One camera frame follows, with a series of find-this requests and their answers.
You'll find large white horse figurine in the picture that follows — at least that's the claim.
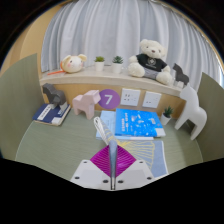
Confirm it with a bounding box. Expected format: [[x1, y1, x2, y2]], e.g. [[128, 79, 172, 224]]
[[174, 83, 208, 141]]

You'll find grey curtain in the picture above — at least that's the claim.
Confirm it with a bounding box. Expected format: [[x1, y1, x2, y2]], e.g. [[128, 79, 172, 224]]
[[40, 0, 221, 91]]

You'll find cream teddy bear black shirt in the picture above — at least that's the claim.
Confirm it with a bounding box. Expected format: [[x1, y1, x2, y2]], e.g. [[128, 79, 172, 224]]
[[127, 38, 174, 86]]

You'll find bright blue book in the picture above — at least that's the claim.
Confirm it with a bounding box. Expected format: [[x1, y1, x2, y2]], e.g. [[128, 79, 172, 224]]
[[114, 107, 167, 138]]

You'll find light blue book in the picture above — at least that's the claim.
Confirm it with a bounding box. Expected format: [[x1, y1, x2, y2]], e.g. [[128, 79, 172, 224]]
[[95, 110, 117, 140]]

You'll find pink horse figurine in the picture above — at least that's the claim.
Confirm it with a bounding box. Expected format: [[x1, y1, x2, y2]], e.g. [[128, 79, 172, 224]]
[[72, 89, 102, 120]]

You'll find white wall socket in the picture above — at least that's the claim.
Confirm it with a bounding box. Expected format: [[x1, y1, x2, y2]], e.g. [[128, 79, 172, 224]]
[[142, 91, 163, 109], [120, 87, 142, 108]]

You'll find green partition panel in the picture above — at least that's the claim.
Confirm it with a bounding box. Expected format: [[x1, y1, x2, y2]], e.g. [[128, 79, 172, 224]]
[[196, 72, 224, 163], [0, 53, 44, 161]]

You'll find black horse figurine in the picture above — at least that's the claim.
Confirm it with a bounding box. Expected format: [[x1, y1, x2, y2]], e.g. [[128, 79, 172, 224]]
[[172, 62, 190, 86]]

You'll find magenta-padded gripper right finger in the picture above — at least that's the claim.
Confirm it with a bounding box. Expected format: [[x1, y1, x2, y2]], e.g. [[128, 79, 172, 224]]
[[115, 145, 156, 190]]

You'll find round purple number sign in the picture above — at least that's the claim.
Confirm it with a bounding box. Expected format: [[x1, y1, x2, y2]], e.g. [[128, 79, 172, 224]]
[[97, 88, 121, 110]]

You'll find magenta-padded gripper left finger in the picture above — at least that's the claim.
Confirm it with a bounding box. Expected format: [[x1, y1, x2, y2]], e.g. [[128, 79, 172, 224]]
[[70, 145, 113, 190]]

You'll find beige wooden ledge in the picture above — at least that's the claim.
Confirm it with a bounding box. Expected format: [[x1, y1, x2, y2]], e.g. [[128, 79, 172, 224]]
[[39, 64, 188, 111]]

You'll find grey horse figurine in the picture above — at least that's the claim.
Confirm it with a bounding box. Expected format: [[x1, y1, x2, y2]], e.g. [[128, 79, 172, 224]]
[[42, 83, 68, 116]]

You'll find dark blue book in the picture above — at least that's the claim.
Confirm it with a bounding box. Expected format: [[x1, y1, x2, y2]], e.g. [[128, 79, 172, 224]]
[[32, 103, 72, 127]]

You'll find blue towel with yellow print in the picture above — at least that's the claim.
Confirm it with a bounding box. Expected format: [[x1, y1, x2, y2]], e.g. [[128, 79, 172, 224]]
[[93, 116, 169, 191]]

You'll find cream and orange plush toy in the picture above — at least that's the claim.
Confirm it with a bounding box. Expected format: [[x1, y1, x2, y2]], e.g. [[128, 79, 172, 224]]
[[47, 54, 88, 76]]

